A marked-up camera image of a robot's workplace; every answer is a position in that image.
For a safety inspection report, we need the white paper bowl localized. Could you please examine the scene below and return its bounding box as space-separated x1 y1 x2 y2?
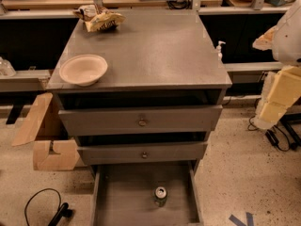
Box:
59 55 108 87

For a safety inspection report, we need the black floor cable left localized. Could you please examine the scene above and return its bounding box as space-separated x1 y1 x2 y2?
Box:
24 187 73 226

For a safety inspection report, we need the grey drawer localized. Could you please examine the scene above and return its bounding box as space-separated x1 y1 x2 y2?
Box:
57 89 223 136
90 161 204 226
78 132 207 165

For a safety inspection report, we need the grey top drawer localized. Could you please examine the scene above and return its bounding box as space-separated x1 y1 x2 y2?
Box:
57 89 223 136

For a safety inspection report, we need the cardboard box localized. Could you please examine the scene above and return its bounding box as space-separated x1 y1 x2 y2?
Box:
12 92 85 171

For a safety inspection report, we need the grey middle drawer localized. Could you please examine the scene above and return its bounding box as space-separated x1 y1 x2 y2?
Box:
78 132 207 165

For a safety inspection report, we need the yellow chip bag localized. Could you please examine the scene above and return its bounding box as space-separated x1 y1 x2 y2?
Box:
73 5 125 32

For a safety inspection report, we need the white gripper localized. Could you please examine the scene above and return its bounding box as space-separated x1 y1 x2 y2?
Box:
254 66 301 130

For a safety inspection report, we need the green soda can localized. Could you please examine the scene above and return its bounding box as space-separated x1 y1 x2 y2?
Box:
153 186 167 207

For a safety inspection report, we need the wooden workbench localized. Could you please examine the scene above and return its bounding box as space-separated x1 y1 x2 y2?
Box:
1 0 291 15

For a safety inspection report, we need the black table leg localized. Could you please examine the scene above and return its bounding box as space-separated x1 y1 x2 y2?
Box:
6 104 24 124

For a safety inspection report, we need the grey bottom drawer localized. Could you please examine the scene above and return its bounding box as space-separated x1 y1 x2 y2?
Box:
90 161 204 226

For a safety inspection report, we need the grey drawer cabinet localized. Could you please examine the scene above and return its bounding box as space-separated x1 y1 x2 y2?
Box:
46 8 233 226

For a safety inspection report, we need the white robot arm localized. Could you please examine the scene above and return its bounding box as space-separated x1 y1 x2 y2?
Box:
253 0 301 130

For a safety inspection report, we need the white pump bottle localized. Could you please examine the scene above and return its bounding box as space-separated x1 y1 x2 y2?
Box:
215 40 226 61

